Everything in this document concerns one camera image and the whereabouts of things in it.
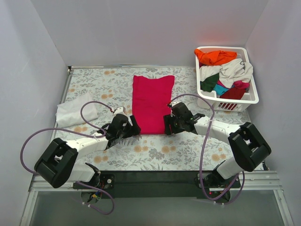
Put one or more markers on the white grey t shirt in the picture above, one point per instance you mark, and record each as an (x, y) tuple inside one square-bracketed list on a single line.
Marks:
[(229, 73)]

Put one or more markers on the white laundry basket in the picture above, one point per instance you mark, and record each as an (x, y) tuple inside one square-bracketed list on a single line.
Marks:
[(249, 98)]

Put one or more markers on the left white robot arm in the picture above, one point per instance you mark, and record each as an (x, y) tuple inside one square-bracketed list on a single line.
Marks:
[(57, 164)]

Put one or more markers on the floral table mat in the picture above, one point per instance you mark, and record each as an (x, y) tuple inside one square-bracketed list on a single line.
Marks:
[(112, 87)]

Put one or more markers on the aluminium frame rail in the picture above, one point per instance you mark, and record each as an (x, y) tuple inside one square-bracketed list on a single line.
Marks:
[(160, 199)]

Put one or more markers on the pink garment in basket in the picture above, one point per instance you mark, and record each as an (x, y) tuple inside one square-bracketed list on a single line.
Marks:
[(241, 85)]

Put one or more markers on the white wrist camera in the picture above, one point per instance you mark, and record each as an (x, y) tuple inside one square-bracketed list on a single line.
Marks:
[(173, 105), (119, 110)]

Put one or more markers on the orange t shirt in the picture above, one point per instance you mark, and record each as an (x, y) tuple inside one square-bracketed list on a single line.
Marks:
[(214, 58)]

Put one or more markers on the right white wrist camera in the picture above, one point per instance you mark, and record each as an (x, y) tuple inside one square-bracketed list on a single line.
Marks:
[(173, 105)]

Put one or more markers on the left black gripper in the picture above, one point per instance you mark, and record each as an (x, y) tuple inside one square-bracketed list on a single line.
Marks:
[(131, 126)]

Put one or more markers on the dark red t shirt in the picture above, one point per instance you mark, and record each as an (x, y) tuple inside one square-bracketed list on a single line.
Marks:
[(233, 93)]

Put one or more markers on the dark green t shirt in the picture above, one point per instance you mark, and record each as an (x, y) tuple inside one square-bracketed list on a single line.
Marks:
[(209, 83)]

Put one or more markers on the teal t shirt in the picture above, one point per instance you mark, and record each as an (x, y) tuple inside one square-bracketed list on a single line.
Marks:
[(220, 90)]

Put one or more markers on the folded white t shirt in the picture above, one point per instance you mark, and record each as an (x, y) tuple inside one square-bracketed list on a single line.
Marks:
[(68, 113)]

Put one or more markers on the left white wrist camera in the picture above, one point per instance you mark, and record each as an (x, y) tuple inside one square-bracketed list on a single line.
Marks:
[(119, 110)]

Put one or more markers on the magenta t shirt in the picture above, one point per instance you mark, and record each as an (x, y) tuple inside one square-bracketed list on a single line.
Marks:
[(149, 103)]

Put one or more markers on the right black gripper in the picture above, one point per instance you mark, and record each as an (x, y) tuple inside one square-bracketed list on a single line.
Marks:
[(171, 125)]

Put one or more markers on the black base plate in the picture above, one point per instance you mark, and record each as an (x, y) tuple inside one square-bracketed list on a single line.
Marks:
[(149, 184)]

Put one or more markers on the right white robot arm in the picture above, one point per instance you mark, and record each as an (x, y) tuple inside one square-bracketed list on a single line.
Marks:
[(248, 146)]

